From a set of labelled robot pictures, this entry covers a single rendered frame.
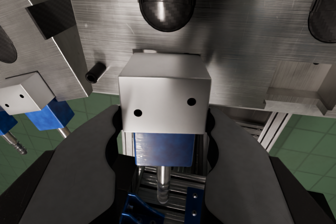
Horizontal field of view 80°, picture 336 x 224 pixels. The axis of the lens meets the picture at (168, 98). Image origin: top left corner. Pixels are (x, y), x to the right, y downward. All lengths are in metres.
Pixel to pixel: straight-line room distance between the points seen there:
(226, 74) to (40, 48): 0.19
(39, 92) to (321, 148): 1.64
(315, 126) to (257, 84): 1.38
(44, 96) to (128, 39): 0.15
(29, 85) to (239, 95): 0.22
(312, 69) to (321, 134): 1.41
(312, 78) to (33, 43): 0.27
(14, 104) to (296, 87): 0.30
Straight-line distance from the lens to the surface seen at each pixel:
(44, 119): 0.30
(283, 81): 0.21
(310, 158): 1.78
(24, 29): 0.26
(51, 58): 0.25
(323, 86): 0.22
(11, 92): 0.28
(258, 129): 1.15
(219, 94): 0.17
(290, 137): 1.57
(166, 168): 0.17
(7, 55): 0.29
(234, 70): 0.16
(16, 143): 0.41
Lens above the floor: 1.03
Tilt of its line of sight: 53 degrees down
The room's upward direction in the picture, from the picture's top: 165 degrees counter-clockwise
